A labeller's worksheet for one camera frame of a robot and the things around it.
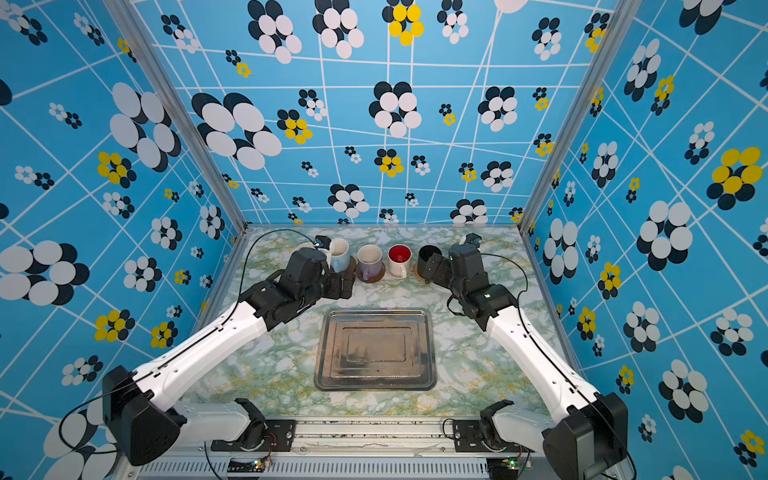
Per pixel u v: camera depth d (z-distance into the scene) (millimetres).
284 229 1200
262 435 690
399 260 1014
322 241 666
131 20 695
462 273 587
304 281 569
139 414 376
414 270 1058
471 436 737
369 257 1054
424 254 981
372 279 1008
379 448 723
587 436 369
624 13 680
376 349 869
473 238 680
